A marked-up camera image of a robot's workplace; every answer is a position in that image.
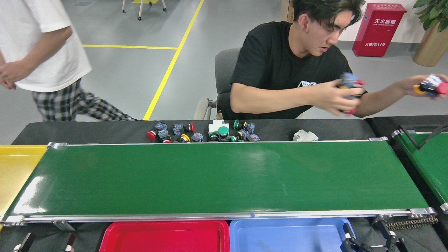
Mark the grey office chair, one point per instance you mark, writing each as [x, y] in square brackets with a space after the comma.
[225, 70]

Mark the tan plant pot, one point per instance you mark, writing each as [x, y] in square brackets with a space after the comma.
[432, 49]

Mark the white circuit breaker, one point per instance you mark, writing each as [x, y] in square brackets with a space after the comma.
[304, 135]
[217, 126]

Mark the yellow plastic tray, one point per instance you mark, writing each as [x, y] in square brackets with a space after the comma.
[14, 175]

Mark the blue plastic tray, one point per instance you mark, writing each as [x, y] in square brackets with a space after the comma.
[287, 238]

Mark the green potted plant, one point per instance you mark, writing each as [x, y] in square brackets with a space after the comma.
[434, 12]

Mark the long green conveyor belt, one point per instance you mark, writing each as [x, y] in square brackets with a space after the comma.
[210, 175]

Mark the person's right hand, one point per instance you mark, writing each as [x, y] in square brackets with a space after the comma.
[329, 96]

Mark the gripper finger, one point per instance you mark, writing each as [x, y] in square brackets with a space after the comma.
[392, 243]
[69, 245]
[23, 245]
[350, 241]

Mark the white stand on wheels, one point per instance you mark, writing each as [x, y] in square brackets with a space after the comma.
[141, 8]

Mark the brown cardboard box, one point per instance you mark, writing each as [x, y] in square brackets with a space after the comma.
[287, 10]

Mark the green button switch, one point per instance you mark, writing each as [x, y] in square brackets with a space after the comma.
[249, 127]
[213, 137]
[252, 138]
[223, 131]

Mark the person's left hand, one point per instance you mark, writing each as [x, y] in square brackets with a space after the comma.
[407, 85]
[14, 73]

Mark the red plastic tray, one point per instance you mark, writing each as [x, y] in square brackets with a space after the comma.
[164, 238]

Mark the black angled bracket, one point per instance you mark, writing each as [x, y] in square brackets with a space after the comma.
[418, 144]

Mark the person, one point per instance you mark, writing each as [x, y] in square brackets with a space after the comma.
[273, 63]
[35, 35]

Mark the red button switch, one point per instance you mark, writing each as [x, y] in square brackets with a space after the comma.
[197, 137]
[351, 111]
[151, 135]
[163, 134]
[441, 88]
[348, 79]
[177, 129]

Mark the yellow button switch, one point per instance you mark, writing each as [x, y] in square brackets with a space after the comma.
[184, 138]
[418, 89]

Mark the short green conveyor belt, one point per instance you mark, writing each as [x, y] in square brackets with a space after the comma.
[430, 161]

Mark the red fire extinguisher box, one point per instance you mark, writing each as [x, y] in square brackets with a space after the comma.
[379, 31]

